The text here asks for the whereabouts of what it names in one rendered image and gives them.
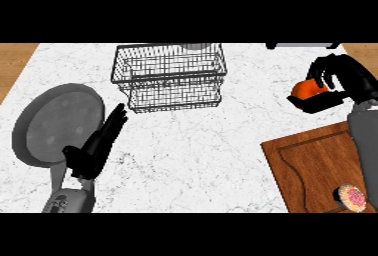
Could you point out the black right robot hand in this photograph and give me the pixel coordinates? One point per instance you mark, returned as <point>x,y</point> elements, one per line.
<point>350,80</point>

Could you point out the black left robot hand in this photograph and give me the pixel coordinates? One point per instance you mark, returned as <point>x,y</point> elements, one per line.
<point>97,143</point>

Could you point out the orange squash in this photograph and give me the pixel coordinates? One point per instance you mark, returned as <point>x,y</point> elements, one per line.
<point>304,89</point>

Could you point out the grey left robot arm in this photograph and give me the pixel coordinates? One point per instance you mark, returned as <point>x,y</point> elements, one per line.
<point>69,198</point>

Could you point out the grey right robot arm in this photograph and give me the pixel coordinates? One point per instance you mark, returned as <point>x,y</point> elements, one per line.
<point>366,150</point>

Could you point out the brown wooden cutting board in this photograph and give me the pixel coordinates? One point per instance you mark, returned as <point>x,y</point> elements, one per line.
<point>317,170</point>

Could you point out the grey frying pan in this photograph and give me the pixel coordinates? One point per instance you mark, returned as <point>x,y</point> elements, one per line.
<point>56,126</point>

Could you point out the pink frosted cupcake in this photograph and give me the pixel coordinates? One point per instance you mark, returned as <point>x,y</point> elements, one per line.
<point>351,197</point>

